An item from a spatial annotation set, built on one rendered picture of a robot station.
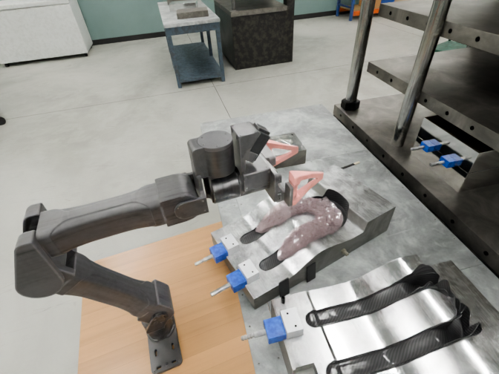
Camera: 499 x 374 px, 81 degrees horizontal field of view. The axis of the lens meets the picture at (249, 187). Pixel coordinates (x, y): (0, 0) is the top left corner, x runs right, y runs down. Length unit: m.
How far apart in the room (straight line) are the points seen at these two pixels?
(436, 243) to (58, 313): 1.88
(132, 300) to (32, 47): 6.49
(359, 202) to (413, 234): 0.21
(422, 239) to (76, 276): 0.93
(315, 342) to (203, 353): 0.27
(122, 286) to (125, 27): 7.01
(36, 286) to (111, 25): 7.07
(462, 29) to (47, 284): 1.31
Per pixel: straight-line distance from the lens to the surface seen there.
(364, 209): 0.94
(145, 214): 0.50
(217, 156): 0.46
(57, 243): 0.53
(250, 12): 4.76
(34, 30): 6.87
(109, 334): 0.90
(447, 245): 1.09
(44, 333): 2.06
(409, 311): 0.76
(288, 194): 0.52
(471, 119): 1.25
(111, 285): 0.64
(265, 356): 0.79
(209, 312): 0.85
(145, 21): 7.43
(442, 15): 1.32
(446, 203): 1.26
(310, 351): 0.70
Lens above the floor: 1.54
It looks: 40 degrees down
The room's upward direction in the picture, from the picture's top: 4 degrees counter-clockwise
